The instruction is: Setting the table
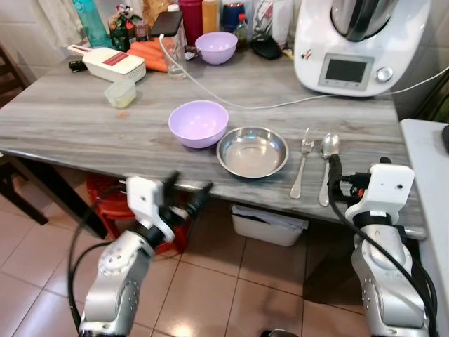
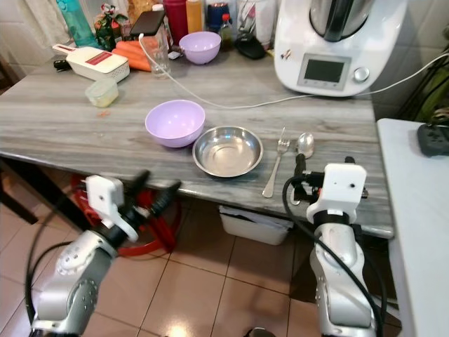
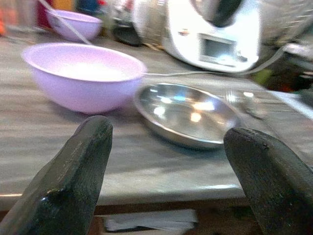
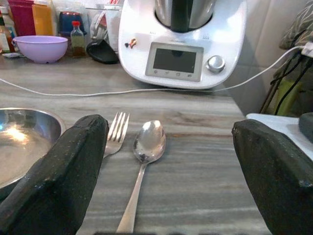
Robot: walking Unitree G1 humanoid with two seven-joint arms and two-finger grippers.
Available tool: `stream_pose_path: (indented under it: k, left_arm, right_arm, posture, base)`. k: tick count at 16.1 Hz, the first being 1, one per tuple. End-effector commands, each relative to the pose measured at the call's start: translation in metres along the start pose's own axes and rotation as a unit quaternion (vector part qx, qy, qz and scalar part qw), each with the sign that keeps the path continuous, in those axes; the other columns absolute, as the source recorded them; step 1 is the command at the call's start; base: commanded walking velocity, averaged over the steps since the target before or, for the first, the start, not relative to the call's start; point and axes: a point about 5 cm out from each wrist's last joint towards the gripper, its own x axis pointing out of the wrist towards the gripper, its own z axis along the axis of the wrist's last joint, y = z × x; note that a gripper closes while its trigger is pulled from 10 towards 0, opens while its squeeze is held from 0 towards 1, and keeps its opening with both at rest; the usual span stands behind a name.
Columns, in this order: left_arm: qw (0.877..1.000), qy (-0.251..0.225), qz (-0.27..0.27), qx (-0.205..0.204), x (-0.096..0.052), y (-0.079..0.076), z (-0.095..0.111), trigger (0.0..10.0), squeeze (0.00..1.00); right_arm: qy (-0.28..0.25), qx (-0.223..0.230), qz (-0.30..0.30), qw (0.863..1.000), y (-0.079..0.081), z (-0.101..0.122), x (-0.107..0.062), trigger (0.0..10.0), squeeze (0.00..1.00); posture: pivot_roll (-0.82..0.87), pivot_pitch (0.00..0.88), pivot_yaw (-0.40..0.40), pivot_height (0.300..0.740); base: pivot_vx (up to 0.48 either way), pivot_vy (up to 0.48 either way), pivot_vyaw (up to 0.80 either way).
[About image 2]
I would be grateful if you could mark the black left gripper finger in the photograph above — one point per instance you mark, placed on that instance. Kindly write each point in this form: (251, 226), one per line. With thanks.
(137, 184)
(164, 196)

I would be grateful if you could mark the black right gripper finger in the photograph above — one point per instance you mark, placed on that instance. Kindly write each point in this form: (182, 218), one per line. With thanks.
(301, 170)
(349, 160)

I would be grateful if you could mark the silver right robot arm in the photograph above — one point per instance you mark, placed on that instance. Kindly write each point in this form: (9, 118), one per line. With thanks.
(340, 281)

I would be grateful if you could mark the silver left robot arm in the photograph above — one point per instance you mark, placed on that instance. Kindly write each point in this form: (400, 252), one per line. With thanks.
(74, 277)

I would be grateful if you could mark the steel spoon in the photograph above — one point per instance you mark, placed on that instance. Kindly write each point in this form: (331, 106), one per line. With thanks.
(305, 144)

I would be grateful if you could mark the steel fork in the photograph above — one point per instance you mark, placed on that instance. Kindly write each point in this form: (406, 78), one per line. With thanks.
(276, 160)

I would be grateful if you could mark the red plastic stool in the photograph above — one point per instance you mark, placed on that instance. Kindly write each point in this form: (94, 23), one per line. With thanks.
(154, 235)

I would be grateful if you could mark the white plastic bin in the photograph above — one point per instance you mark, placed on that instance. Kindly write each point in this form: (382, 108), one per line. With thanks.
(252, 226)

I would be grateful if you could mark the large purple plastic bowl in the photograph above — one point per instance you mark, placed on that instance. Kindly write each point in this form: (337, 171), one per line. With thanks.
(174, 121)

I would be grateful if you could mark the shallow steel bowl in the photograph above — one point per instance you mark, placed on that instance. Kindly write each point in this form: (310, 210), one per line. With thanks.
(228, 152)

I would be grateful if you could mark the black power strip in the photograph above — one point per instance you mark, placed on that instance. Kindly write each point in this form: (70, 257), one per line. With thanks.
(435, 139)

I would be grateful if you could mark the small translucent food container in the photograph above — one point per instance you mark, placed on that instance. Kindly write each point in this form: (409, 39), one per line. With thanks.
(102, 93)

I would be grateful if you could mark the green plant leaves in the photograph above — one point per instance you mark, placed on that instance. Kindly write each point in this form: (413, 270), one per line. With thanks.
(428, 95)

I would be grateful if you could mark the white kitchen cooking machine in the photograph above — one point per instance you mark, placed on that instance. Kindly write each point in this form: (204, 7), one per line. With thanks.
(330, 49)

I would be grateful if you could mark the clear drinking glass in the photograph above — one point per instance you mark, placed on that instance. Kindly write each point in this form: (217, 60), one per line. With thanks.
(160, 62)

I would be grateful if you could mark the white vegetable slicer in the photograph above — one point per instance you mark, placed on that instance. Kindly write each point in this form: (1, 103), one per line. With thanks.
(95, 63)

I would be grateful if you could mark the orange carrots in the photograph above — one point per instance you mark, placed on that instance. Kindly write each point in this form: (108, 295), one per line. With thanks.
(133, 55)

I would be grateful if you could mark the black rounded object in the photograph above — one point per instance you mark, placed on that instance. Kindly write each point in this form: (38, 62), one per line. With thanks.
(250, 48)

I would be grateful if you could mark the small black gadget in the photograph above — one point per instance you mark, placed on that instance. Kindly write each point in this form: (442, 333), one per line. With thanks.
(61, 65)

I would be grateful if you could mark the small purple plastic bowl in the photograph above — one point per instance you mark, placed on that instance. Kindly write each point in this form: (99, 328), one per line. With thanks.
(200, 46)

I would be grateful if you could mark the dark robot foot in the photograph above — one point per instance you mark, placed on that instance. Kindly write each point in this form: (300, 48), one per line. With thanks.
(261, 333)

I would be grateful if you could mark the green snack package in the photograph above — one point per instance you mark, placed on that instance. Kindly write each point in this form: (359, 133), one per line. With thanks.
(110, 29)

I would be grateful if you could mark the small red-capped bottle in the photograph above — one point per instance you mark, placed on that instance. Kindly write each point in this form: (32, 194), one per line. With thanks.
(226, 31)

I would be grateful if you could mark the white plastic bag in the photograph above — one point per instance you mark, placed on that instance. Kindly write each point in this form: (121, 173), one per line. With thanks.
(259, 17)

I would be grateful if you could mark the black smartphone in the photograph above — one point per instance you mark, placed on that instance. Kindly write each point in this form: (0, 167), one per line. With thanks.
(147, 22)

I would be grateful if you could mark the dark red canister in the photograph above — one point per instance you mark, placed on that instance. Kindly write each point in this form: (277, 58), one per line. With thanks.
(175, 17)

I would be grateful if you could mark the teal plastic bottle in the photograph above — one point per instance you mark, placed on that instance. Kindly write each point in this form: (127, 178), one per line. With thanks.
(76, 24)

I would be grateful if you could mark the blue lidded jar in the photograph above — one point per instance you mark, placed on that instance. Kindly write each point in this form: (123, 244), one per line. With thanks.
(217, 15)

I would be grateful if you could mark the yellow sauce bottle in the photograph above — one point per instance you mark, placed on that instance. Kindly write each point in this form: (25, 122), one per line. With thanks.
(194, 15)

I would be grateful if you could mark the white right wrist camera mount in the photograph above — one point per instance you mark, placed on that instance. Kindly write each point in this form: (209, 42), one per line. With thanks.
(340, 189)

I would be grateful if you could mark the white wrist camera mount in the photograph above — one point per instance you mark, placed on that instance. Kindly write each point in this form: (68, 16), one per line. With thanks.
(105, 198)
(340, 189)

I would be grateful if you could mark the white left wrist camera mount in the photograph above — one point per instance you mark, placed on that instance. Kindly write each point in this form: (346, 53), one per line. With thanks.
(105, 198)

